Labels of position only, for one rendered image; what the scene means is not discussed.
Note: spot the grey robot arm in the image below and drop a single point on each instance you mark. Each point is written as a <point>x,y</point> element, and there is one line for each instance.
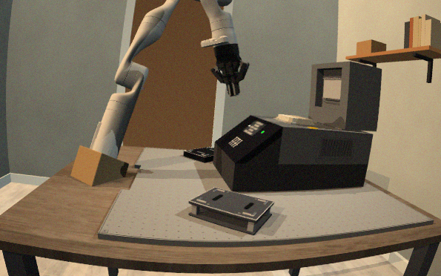
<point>111,130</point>

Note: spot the black thermal cycler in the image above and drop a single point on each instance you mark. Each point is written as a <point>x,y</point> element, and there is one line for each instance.
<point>258,155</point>

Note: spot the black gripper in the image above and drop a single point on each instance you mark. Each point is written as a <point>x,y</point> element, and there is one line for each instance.
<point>228,61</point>

